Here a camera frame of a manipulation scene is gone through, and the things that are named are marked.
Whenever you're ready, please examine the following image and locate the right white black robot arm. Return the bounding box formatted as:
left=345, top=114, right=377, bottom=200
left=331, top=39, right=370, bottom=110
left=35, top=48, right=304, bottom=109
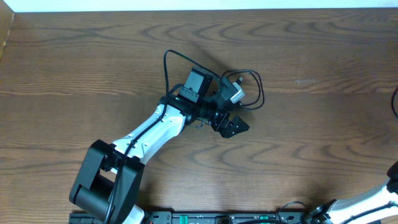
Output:
left=304, top=164, right=397, bottom=224

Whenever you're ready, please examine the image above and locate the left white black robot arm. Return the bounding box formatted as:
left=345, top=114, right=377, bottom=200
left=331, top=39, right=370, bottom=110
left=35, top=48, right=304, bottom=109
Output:
left=69, top=67, right=249, bottom=223

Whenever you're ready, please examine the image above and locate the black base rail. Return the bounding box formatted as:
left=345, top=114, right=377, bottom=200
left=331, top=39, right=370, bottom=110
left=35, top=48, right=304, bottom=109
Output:
left=68, top=210, right=312, bottom=224

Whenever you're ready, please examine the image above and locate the black usb cable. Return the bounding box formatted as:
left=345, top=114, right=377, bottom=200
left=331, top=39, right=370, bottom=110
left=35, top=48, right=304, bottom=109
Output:
left=391, top=86, right=398, bottom=119
left=221, top=69, right=266, bottom=111

